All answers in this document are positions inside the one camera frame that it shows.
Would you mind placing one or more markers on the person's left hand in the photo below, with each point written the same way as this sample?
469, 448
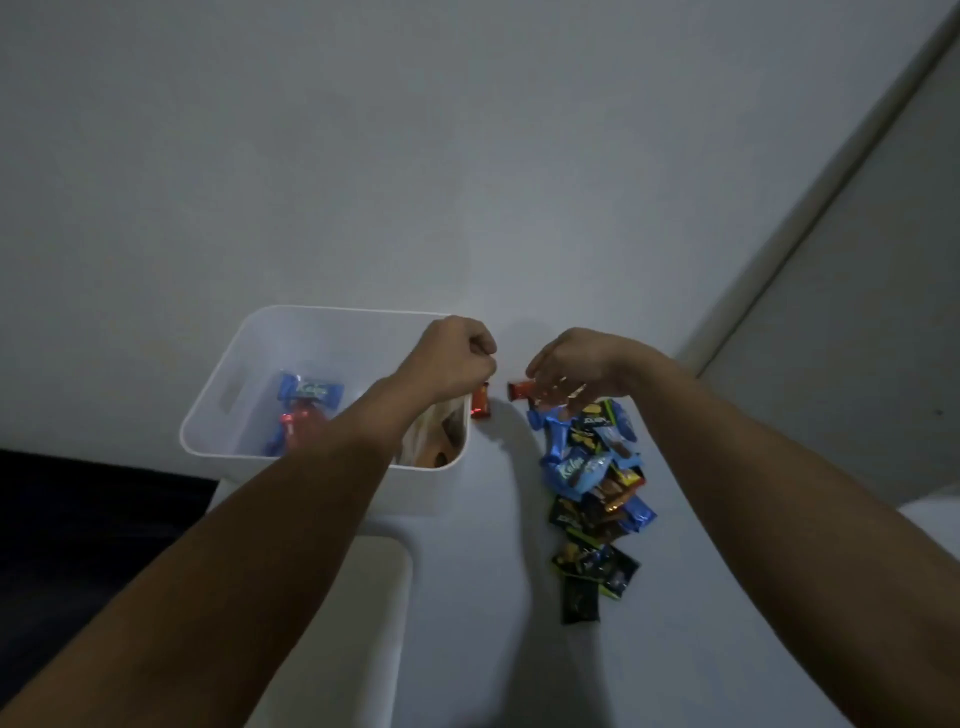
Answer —
450, 360

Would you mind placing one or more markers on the person's right hand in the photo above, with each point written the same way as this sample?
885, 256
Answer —
592, 364

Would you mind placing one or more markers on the bag of yellow chips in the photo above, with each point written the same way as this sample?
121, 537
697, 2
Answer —
442, 412

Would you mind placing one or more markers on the pile of candies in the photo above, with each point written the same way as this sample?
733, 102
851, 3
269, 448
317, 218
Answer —
592, 465

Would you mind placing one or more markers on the white plastic storage bin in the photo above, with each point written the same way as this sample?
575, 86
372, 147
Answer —
300, 337

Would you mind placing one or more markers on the clear plastic container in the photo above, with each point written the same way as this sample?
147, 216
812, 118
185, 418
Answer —
304, 412

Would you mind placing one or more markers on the green black snack packets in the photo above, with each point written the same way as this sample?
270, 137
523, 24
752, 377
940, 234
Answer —
592, 574

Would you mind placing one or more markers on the white bin lid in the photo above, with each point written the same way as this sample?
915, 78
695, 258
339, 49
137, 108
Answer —
352, 622

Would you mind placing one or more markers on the person's left forearm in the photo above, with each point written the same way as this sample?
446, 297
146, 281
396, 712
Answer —
225, 570

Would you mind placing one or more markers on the person's right forearm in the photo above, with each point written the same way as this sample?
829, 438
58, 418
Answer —
810, 540

